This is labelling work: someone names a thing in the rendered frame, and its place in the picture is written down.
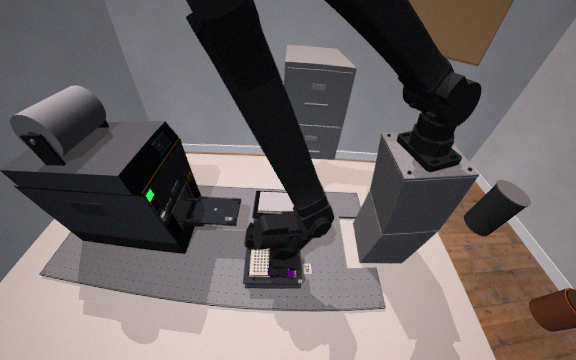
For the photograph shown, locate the black rectangular frame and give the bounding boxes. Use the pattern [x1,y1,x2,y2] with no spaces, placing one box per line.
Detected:
[252,191,275,223]

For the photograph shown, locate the grey roll on black bracket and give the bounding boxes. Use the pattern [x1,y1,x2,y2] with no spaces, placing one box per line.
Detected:
[10,85,106,158]

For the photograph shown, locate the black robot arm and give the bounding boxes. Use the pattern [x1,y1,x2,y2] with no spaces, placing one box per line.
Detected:
[186,0,481,261]

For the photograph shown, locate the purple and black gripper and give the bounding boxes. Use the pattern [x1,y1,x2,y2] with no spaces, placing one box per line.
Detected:
[268,245,301,278]

